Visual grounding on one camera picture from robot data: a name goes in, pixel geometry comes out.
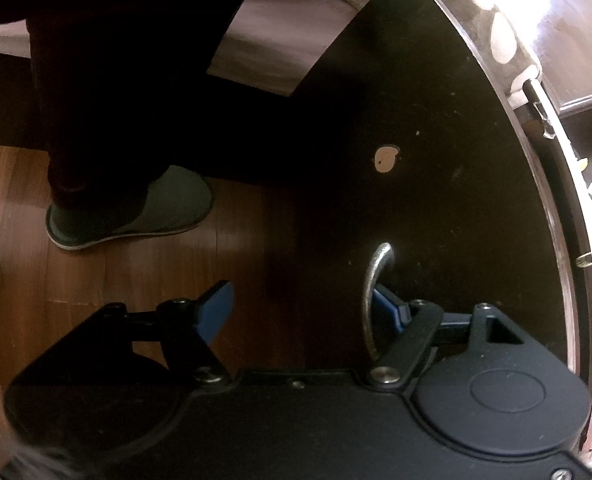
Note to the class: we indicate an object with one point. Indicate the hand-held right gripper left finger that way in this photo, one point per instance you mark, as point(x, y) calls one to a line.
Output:
point(214, 310)

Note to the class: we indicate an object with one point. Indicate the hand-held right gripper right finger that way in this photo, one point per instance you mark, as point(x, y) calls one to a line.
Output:
point(387, 310)

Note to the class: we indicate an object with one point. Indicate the black drawer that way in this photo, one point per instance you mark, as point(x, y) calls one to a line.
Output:
point(441, 185)

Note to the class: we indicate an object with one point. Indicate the green slipper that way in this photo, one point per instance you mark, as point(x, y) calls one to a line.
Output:
point(171, 205)

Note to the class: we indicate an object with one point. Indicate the person's dark trouser leg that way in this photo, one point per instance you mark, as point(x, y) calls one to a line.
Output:
point(106, 100)

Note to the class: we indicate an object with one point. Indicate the clear plastic clip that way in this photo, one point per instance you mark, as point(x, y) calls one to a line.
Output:
point(546, 120)

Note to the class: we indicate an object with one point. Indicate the grey printed blanket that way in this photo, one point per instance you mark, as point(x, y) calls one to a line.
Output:
point(276, 40)

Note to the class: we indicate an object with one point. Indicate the grey cloth with white spots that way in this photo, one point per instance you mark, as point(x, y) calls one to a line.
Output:
point(501, 35)

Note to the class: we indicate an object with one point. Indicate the dark wooden cabinet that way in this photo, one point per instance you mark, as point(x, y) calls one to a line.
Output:
point(583, 30)

